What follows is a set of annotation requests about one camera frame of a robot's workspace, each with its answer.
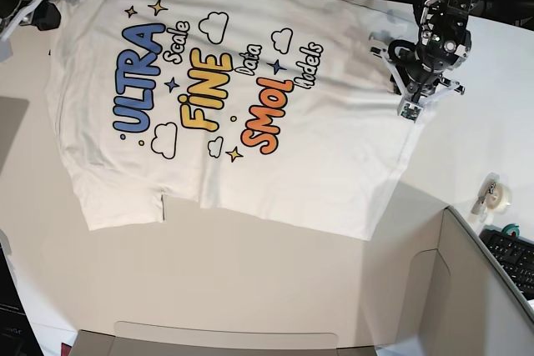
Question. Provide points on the beige partition box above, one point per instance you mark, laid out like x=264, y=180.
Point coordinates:
x=459, y=301

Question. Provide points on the black monitor corner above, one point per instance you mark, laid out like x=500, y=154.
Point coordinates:
x=17, y=336

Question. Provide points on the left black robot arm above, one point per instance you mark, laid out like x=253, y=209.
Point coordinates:
x=443, y=43

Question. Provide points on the green tape roll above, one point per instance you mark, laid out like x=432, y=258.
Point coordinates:
x=511, y=230

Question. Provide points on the black computer keyboard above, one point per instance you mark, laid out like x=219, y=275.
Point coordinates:
x=515, y=256

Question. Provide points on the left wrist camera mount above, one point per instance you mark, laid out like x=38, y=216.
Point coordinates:
x=413, y=108

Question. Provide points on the clear tape dispenser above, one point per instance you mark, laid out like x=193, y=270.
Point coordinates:
x=494, y=197

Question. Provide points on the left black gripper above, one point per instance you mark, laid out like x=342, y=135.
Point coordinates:
x=419, y=65

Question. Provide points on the white printed t-shirt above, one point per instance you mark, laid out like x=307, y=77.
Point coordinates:
x=272, y=108

